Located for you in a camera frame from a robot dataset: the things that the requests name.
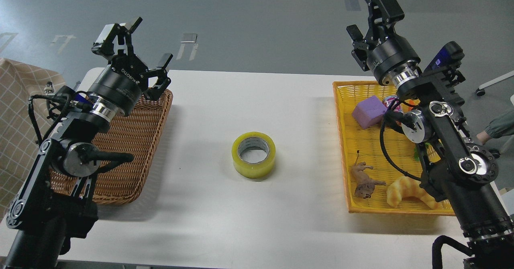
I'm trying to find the purple foam block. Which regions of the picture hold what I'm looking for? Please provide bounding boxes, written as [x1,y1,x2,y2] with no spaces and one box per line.
[352,96,387,129]

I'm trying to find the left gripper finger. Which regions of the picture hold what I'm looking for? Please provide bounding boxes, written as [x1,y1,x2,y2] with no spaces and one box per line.
[91,17,143,64]
[141,53,173,101]

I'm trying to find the small pink can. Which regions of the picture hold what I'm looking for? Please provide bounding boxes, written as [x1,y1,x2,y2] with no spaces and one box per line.
[382,95,403,113]

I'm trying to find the yellow tape roll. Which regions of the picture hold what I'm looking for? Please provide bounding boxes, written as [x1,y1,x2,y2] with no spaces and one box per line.
[231,131,277,179]

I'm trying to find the brown wicker basket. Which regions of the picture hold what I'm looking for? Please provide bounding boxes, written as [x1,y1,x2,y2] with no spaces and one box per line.
[47,88,174,205]

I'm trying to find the person in dark clothes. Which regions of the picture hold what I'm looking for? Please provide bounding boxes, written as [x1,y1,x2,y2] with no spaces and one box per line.
[476,109,514,145]

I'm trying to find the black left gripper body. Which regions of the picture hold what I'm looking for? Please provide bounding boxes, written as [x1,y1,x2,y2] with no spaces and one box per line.
[88,54,148,116]

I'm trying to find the brown toy dinosaur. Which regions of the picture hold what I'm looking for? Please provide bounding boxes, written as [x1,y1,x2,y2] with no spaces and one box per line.
[350,150,387,199]

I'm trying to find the yellow plastic basket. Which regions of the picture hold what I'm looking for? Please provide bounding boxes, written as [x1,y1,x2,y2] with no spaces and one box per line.
[332,81,455,216]

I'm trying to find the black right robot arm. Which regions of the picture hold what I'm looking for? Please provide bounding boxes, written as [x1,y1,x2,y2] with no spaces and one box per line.
[347,0,514,269]

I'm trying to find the beige checkered cloth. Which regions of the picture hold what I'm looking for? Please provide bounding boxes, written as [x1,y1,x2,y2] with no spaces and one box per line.
[0,58,65,216]

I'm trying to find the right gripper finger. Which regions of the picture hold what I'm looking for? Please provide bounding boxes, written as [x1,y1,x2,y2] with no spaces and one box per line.
[346,24,371,71]
[365,0,405,45]

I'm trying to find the toy croissant bread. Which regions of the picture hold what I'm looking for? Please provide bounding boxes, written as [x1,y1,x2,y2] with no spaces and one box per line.
[386,176,439,209]

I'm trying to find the orange toy carrot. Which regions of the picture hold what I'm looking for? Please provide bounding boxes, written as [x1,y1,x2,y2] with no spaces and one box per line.
[413,142,432,163]

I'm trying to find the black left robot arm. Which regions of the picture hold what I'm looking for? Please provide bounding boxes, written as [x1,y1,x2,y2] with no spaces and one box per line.
[4,18,173,269]

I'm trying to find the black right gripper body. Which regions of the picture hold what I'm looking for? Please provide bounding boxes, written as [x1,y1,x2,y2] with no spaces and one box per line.
[367,35,420,86]

